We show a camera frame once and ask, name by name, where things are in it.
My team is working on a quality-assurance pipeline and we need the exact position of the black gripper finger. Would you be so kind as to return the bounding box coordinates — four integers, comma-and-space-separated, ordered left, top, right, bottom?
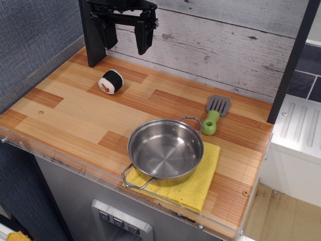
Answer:
91, 13, 118, 49
134, 21, 153, 55

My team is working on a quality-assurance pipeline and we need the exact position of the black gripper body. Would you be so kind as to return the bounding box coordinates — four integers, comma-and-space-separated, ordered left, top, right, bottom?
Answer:
87, 1, 158, 31

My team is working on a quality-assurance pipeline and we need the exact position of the stainless steel pot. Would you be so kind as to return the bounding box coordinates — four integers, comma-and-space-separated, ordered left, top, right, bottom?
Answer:
121, 117, 204, 190

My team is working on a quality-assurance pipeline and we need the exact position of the plush sushi roll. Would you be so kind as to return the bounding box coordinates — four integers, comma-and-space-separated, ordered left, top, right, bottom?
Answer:
98, 69, 124, 95

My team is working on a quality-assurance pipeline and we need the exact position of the clear acrylic edge guard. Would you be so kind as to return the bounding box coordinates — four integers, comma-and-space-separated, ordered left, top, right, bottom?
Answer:
1, 127, 245, 240

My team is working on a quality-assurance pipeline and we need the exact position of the yellow folded cloth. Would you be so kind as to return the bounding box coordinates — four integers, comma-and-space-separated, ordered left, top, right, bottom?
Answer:
134, 142, 221, 212

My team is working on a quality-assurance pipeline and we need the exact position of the silver dispenser button panel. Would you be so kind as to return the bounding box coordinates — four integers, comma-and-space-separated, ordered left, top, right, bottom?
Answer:
91, 199, 154, 240

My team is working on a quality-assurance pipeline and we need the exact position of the white radiator cabinet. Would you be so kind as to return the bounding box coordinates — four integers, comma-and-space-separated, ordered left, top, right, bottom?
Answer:
259, 95, 320, 206

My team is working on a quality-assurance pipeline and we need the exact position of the yellow object bottom left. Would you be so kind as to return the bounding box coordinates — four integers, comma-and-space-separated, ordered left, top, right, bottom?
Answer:
6, 231, 31, 241

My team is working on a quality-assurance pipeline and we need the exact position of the left dark frame post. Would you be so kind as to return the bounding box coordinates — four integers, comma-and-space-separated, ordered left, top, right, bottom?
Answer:
78, 0, 106, 67

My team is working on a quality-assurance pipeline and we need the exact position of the dark frame post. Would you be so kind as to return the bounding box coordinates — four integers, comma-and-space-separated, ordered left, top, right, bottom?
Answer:
78, 0, 106, 67
267, 0, 320, 124

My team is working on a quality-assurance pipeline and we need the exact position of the grey spatula green handle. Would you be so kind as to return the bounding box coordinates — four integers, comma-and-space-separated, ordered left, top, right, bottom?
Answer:
202, 95, 231, 136

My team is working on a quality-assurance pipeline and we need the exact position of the right dark frame post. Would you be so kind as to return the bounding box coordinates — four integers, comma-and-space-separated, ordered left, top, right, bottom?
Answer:
267, 0, 320, 124

